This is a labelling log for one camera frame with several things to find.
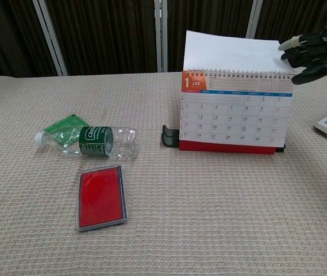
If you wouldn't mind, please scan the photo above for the red spiral desk calendar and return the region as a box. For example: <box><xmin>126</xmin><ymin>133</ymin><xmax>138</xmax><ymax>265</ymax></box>
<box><xmin>179</xmin><ymin>30</ymin><xmax>296</xmax><ymax>156</ymax></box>

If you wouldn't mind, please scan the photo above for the green foil packet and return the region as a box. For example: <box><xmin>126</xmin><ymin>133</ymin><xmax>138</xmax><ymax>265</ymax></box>
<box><xmin>43</xmin><ymin>113</ymin><xmax>87</xmax><ymax>154</ymax></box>

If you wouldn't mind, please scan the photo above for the woven beige tablecloth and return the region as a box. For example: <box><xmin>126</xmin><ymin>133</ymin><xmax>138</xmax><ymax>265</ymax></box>
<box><xmin>0</xmin><ymin>67</ymin><xmax>327</xmax><ymax>276</ymax></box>

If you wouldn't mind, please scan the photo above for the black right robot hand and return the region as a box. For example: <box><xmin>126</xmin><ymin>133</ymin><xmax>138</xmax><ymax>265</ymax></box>
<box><xmin>278</xmin><ymin>20</ymin><xmax>327</xmax><ymax>85</ymax></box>

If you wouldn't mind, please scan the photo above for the red ink stamp pad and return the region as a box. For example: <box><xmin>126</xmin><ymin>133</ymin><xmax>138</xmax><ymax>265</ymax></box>
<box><xmin>75</xmin><ymin>164</ymin><xmax>129</xmax><ymax>232</ymax></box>

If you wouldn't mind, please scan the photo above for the grey metal partition post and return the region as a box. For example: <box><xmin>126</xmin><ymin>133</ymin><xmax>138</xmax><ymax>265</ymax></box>
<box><xmin>32</xmin><ymin>0</ymin><xmax>69</xmax><ymax>76</ymax></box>
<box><xmin>153</xmin><ymin>0</ymin><xmax>169</xmax><ymax>73</ymax></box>
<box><xmin>245</xmin><ymin>0</ymin><xmax>264</xmax><ymax>40</ymax></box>

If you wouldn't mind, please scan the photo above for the dark brown curtain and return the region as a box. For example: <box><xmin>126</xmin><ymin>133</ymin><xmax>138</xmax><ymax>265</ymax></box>
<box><xmin>0</xmin><ymin>0</ymin><xmax>327</xmax><ymax>78</ymax></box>

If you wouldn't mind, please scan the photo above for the clear plastic water bottle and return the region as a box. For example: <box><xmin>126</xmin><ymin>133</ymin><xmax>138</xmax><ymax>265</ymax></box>
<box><xmin>34</xmin><ymin>125</ymin><xmax>140</xmax><ymax>162</ymax></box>

